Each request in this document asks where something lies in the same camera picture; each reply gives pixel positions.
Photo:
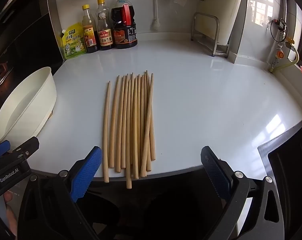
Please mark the slim yellow-capped vinegar bottle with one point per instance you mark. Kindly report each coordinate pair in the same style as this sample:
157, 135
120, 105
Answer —
89, 40

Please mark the black range hood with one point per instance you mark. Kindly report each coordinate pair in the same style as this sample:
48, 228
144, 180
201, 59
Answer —
23, 30

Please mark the row of wooden chopsticks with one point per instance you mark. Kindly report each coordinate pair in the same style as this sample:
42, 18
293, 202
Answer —
131, 130

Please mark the metal flexible pipe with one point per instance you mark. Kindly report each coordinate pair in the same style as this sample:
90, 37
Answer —
284, 5

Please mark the yellow-green seasoning pouch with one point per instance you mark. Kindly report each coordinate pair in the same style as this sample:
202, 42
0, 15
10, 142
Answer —
73, 45

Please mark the metal cutting board rack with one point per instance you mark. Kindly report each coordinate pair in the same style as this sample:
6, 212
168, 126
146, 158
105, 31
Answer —
217, 35

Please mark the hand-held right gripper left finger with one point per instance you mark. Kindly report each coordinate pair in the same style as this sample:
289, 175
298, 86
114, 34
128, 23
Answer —
87, 172

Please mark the orange-knob gas valve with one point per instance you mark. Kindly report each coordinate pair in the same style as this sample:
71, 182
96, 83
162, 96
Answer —
280, 54

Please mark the white hanging dish brush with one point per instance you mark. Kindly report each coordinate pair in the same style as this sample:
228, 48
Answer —
155, 22

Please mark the black sink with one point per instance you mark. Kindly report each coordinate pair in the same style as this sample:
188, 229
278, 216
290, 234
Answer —
290, 167

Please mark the white cutting board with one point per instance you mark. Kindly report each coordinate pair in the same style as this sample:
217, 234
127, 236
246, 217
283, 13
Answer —
223, 5

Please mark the white plastic basin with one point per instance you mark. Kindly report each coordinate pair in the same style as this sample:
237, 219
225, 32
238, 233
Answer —
28, 100

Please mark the person's left hand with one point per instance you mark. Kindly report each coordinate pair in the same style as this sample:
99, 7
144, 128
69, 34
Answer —
9, 197

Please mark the yellow-capped soy sauce bottle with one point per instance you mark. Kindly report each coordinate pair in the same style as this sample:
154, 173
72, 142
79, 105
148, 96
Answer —
104, 37

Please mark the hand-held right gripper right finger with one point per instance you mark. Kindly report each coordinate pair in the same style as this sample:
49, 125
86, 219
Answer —
215, 175

